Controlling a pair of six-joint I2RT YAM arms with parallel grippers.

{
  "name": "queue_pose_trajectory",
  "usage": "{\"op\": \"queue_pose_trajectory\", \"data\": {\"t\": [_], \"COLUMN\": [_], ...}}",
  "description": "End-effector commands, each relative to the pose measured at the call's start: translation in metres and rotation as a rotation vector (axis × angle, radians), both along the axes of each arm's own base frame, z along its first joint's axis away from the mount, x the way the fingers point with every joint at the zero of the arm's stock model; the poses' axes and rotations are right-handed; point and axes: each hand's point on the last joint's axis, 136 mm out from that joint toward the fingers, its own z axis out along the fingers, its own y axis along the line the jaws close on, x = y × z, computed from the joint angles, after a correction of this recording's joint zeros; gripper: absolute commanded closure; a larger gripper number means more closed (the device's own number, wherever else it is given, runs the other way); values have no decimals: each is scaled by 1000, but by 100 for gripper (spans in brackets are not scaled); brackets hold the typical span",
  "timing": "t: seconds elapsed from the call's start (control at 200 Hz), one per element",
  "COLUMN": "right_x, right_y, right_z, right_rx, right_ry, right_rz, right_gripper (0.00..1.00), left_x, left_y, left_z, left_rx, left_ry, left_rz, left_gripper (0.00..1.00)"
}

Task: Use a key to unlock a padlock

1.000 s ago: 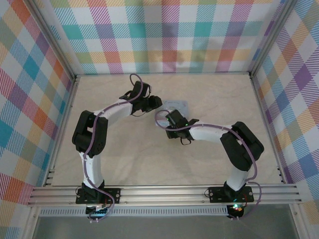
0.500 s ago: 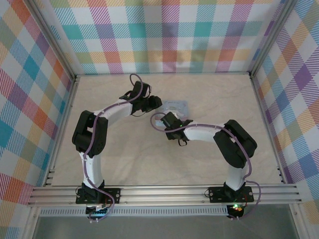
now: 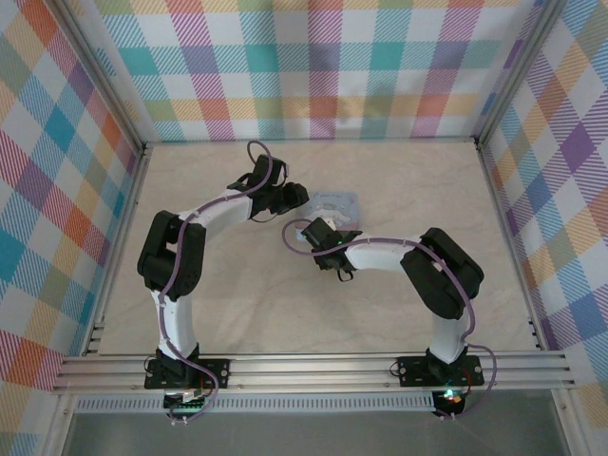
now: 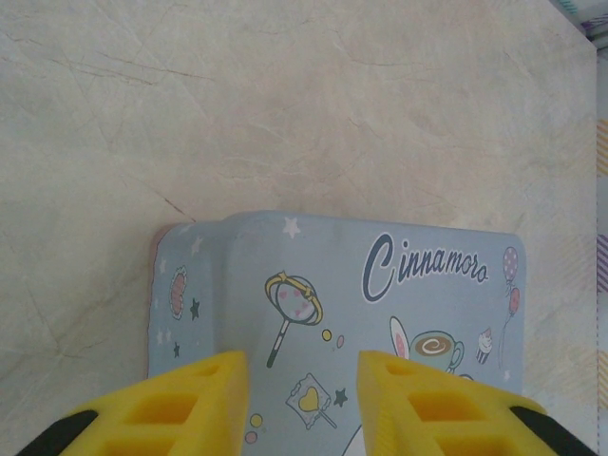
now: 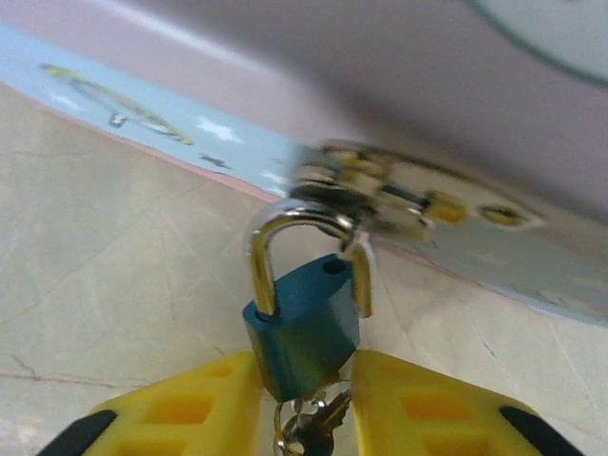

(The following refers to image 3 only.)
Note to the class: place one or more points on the aluminium frame post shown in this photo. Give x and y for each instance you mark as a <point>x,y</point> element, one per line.
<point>518,71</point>
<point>95,71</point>

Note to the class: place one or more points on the green left controller board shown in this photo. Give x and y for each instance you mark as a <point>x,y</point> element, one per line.
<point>187,404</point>

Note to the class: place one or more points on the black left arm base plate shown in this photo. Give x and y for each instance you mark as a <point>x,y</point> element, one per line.
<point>214,373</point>

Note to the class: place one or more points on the right controller board with lights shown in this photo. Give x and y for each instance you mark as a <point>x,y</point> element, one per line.
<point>451,398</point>

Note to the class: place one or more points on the pale blue cartoon tin box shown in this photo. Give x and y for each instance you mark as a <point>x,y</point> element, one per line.
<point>339,204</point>

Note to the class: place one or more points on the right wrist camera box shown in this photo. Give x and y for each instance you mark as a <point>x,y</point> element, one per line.
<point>316,233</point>

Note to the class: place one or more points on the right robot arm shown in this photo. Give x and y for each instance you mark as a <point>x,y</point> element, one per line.
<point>375,254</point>

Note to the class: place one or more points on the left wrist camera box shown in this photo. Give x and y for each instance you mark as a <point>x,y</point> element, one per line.
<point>266,166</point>

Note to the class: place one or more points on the aluminium table side rail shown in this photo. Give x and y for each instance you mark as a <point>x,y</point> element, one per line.
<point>127,214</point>
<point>501,209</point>

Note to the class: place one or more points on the long aluminium mounting rail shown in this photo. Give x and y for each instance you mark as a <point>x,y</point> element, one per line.
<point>309,373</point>

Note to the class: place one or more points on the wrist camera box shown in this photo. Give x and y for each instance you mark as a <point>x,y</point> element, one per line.
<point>316,233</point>
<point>266,166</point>

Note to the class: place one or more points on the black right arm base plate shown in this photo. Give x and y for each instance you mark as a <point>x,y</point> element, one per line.
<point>413,370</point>

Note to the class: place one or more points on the thin aluminium table edge rail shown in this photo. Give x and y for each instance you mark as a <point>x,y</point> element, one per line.
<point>309,140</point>

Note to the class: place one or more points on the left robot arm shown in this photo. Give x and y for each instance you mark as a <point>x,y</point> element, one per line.
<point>176,328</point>

